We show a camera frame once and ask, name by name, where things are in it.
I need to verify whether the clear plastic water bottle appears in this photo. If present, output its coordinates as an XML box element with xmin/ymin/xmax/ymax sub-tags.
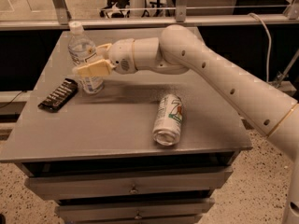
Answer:
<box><xmin>68</xmin><ymin>21</ymin><xmax>104</xmax><ymax>94</ymax></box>

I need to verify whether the metal railing frame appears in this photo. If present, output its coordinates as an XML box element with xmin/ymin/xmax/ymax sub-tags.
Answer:
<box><xmin>0</xmin><ymin>0</ymin><xmax>299</xmax><ymax>31</ymax></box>

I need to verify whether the grey drawer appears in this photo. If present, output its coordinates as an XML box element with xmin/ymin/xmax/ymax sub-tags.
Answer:
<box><xmin>25</xmin><ymin>166</ymin><xmax>233</xmax><ymax>200</ymax></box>
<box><xmin>55</xmin><ymin>198</ymin><xmax>214</xmax><ymax>222</ymax></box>

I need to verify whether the black office chair base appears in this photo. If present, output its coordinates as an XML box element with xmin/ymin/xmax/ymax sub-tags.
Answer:
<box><xmin>98</xmin><ymin>0</ymin><xmax>150</xmax><ymax>19</ymax></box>

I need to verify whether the black rxbar chocolate bar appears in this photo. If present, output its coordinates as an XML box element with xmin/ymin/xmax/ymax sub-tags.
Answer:
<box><xmin>37</xmin><ymin>78</ymin><xmax>78</xmax><ymax>113</ymax></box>

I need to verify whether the top grey drawer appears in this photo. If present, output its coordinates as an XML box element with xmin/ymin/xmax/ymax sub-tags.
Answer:
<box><xmin>25</xmin><ymin>166</ymin><xmax>233</xmax><ymax>200</ymax></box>

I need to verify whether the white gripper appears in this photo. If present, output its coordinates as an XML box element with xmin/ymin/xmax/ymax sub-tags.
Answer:
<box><xmin>73</xmin><ymin>38</ymin><xmax>136</xmax><ymax>77</ymax></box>

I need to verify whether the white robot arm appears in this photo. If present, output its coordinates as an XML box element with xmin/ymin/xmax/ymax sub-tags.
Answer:
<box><xmin>74</xmin><ymin>24</ymin><xmax>299</xmax><ymax>224</ymax></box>

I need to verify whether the white 7up soda can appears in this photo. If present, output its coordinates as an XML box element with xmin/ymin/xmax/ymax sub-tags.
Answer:
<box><xmin>152</xmin><ymin>94</ymin><xmax>183</xmax><ymax>146</ymax></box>

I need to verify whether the grey drawer cabinet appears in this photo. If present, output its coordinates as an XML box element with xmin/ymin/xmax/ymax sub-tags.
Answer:
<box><xmin>0</xmin><ymin>34</ymin><xmax>250</xmax><ymax>224</ymax></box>

